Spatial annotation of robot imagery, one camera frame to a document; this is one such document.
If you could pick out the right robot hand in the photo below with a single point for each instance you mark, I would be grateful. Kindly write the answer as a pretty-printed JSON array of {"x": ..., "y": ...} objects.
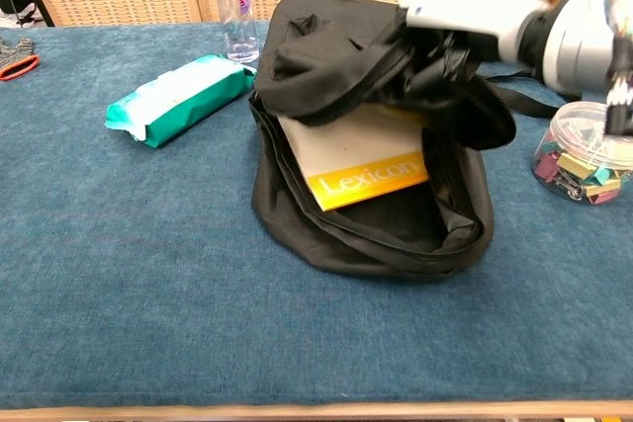
[{"x": 465, "y": 12}]

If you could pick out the yellow and white book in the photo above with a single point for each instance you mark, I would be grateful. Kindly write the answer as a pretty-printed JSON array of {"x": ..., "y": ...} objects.
[{"x": 356, "y": 160}]

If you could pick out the black fabric bag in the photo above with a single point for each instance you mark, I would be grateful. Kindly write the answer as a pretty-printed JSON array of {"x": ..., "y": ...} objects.
[{"x": 376, "y": 239}]

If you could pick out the clear jar of binder clips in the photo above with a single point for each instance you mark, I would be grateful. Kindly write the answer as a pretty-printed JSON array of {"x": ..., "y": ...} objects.
[{"x": 583, "y": 165}]

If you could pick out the clear plastic water bottle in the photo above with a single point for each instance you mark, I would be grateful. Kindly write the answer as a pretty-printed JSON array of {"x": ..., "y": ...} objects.
[{"x": 237, "y": 22}]

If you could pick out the green wet wipes pack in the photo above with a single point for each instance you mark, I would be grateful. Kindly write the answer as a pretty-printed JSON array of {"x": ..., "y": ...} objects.
[{"x": 188, "y": 101}]

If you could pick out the blue table cloth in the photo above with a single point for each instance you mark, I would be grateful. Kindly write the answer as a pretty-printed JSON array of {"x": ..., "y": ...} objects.
[{"x": 198, "y": 318}]

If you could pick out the grey work glove orange cuff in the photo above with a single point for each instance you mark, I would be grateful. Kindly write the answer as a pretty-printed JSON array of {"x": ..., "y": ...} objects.
[{"x": 17, "y": 63}]

